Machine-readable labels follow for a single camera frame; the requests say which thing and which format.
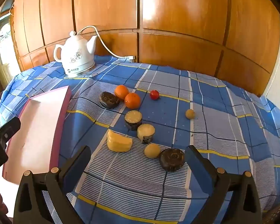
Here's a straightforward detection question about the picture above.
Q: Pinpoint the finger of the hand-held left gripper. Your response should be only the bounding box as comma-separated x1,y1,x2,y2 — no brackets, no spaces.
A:
0,117,21,148

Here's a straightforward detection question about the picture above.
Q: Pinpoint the white power cord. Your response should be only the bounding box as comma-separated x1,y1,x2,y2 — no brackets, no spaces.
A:
77,26,131,60

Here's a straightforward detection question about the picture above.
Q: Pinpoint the window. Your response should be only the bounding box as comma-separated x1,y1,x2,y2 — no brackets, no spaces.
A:
0,12,17,94

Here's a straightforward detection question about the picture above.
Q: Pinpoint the wooden panelled wardrobe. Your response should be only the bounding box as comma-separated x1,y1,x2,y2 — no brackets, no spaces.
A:
10,0,280,96

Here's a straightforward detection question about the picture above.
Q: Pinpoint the orange tangerine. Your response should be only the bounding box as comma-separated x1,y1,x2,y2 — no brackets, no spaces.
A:
124,93,141,110
114,85,129,101

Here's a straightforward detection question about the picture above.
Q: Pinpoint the large tan round fruit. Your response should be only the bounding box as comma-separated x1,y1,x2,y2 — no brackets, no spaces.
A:
144,143,161,158

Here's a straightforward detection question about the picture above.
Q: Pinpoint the blue plaid tablecloth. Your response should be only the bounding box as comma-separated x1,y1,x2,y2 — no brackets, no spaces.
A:
0,55,280,224

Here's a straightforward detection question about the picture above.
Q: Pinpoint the pink rectangular tray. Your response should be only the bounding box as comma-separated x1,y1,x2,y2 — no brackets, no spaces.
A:
2,85,72,185

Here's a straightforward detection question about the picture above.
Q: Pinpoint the white ceramic electric kettle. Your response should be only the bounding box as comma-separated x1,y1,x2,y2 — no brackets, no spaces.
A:
54,30,98,77

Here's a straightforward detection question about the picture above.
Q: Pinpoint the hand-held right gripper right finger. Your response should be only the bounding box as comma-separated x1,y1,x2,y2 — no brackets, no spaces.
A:
184,145,263,224

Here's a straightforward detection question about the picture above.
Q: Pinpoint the yellow fruit chunk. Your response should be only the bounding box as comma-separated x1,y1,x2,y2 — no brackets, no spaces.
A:
107,129,133,153

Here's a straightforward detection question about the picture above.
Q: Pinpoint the brown wooden furniture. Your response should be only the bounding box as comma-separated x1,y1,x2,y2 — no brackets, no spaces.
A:
262,201,280,224

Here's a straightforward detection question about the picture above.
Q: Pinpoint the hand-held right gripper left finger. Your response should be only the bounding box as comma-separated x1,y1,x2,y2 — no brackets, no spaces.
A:
13,145,91,224

